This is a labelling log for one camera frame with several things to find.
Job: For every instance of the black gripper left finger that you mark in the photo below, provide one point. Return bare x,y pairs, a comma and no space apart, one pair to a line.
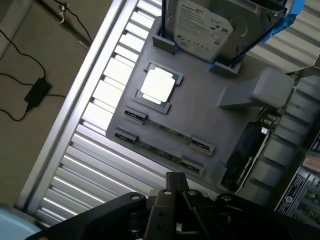
112,212

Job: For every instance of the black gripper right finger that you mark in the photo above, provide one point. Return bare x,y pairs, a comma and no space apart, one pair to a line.
220,220

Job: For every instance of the green RAM stick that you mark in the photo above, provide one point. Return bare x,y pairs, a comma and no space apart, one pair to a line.
160,151

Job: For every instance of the black graphics card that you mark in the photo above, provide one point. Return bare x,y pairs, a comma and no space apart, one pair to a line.
247,152

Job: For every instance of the light blue plastic object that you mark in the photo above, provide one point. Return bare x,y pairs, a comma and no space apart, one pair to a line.
15,222

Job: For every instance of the grey printed parts rack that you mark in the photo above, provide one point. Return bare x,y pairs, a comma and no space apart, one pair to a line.
200,100

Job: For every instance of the silver CPU chip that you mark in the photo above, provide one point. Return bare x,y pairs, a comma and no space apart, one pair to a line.
157,86

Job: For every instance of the black power adapter brick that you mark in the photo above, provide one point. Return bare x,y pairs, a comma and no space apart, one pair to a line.
37,92

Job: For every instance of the silver hard disk drive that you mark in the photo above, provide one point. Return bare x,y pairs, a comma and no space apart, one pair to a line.
200,27

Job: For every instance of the blue tape strip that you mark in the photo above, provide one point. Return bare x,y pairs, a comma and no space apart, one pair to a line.
272,30

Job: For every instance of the white wall hook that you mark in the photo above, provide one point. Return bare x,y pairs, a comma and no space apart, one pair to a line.
61,13

